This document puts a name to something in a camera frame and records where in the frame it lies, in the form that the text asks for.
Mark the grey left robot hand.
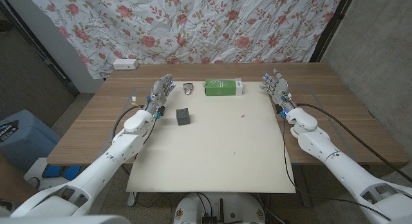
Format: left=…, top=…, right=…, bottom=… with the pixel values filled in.
left=145, top=74, right=176, bottom=114

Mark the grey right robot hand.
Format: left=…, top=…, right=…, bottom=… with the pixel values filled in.
left=259, top=68, right=296, bottom=117

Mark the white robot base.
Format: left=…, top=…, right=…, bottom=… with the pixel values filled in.
left=173, top=192, right=267, bottom=224

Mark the dark grey block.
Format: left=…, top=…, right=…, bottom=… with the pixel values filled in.
left=176, top=107, right=191, bottom=126

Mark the white power strip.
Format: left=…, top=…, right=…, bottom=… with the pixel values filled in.
left=112, top=58, right=140, bottom=71

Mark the green and white carton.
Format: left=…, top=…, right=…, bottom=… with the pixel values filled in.
left=203, top=78, right=244, bottom=97

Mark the floral backdrop cloth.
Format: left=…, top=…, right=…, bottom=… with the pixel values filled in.
left=25, top=0, right=345, bottom=80

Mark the cream paper mat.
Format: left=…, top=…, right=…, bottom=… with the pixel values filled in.
left=126, top=81, right=296, bottom=194

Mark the black backdrop stand pole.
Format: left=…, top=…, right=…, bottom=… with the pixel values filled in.
left=309, top=0, right=357, bottom=63

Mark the grey table leg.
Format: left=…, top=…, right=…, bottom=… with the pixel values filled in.
left=292, top=164, right=312, bottom=208

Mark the white table leg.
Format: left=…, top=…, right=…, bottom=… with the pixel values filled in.
left=127, top=191, right=138, bottom=208

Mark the blue plastic pad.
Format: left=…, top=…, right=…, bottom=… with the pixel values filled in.
left=42, top=165, right=62, bottom=179
left=62, top=165, right=81, bottom=182

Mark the black box with antenna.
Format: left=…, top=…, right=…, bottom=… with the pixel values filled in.
left=201, top=198, right=225, bottom=224

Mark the blue plastic bin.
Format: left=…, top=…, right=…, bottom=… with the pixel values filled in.
left=0, top=109, right=62, bottom=173

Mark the white robot chest cover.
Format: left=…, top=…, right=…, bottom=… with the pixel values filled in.
left=0, top=214, right=131, bottom=224

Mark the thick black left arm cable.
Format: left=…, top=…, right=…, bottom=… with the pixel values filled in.
left=112, top=104, right=142, bottom=138

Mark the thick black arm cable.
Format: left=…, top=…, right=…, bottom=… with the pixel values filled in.
left=112, top=104, right=142, bottom=138
left=295, top=103, right=412, bottom=183

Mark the thin black cable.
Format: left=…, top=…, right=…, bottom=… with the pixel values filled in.
left=282, top=119, right=392, bottom=221

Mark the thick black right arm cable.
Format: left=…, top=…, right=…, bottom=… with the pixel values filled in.
left=295, top=103, right=412, bottom=183

